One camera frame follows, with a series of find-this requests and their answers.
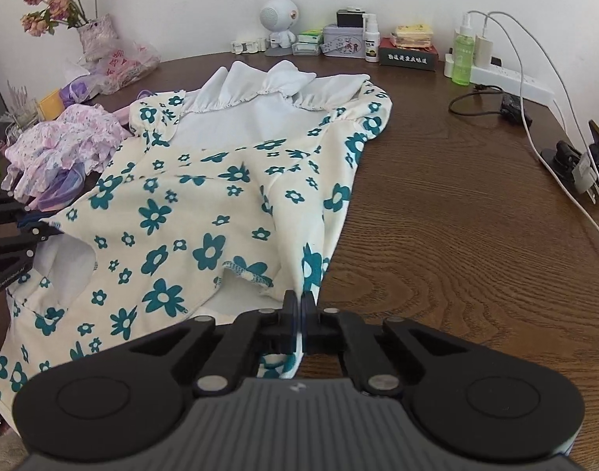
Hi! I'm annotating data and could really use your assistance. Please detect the glass cup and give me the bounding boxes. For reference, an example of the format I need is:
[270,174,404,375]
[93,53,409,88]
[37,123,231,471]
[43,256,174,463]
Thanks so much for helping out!
[7,83,40,128]

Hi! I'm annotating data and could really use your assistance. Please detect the white robot figure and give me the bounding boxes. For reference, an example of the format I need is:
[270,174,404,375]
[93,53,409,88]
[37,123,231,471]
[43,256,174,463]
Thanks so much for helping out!
[259,0,300,57]

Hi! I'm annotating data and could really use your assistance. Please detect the wrapped flower vase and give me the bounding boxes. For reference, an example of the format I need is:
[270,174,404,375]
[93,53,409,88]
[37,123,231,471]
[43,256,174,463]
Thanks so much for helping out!
[77,16,120,55]

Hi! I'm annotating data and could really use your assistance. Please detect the purple packet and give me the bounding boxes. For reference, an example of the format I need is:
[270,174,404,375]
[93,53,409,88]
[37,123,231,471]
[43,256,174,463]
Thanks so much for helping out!
[59,75,96,104]

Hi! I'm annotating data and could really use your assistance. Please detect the clear plastic bag red print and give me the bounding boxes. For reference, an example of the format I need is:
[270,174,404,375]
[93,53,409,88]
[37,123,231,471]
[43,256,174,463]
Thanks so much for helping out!
[76,42,161,95]

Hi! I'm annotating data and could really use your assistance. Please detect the white power strip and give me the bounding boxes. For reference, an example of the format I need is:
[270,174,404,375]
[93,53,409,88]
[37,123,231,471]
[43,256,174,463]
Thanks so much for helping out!
[444,54,557,107]

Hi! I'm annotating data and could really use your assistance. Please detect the dark red label box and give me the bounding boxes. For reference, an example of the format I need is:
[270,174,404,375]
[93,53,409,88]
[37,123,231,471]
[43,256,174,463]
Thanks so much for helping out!
[378,37,437,73]

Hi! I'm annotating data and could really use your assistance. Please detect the black cable with controller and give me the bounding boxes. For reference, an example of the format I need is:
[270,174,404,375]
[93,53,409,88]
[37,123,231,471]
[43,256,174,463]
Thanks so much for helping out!
[448,86,526,126]

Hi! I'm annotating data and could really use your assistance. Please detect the white clip holder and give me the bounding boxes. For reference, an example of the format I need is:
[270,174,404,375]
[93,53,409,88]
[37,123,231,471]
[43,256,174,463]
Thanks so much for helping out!
[229,37,267,55]

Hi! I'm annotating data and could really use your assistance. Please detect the green spray bottle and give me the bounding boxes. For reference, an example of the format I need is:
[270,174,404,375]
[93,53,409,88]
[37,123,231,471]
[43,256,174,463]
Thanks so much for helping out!
[451,12,477,86]

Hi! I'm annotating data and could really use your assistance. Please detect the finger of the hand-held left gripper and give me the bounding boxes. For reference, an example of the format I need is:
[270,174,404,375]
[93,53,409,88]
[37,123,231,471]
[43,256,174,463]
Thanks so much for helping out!
[0,187,35,227]
[0,223,65,258]

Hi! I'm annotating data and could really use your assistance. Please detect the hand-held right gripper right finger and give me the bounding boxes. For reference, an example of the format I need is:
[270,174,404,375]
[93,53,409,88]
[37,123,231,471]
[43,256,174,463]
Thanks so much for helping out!
[299,292,472,398]

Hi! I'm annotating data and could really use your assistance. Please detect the cream dress with teal flowers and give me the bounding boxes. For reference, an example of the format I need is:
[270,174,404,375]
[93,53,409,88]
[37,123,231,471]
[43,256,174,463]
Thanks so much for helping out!
[0,60,394,410]

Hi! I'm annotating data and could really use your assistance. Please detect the white spray bottle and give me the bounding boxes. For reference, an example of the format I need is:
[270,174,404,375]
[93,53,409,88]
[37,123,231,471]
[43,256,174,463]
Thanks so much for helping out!
[363,14,381,64]

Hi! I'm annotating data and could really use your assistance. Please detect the yellow box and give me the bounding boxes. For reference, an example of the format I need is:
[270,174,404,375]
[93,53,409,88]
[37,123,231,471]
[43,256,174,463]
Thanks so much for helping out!
[37,94,65,121]

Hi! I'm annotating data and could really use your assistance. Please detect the lilac pink garment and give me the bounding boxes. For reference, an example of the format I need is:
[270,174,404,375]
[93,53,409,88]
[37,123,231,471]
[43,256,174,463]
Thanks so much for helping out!
[35,164,91,212]

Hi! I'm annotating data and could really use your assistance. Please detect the pink floral ruffled garment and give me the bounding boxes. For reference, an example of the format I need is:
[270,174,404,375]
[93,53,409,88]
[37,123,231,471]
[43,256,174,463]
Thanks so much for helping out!
[0,104,128,202]

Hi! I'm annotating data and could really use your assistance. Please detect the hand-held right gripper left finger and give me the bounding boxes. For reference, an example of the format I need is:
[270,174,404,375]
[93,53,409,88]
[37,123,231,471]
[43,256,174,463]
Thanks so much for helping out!
[125,289,300,398]

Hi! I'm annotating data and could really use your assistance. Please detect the yellow snack packets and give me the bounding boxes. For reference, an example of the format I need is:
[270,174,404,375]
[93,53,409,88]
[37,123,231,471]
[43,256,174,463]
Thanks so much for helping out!
[393,24,433,49]

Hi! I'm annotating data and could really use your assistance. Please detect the grey printed tin box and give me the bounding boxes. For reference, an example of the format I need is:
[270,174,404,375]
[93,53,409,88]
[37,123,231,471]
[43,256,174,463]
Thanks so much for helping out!
[321,24,369,58]

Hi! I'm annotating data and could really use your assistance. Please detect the white charging cable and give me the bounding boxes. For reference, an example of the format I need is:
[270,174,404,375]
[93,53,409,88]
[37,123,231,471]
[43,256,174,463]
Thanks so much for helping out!
[481,10,599,197]
[466,10,599,252]

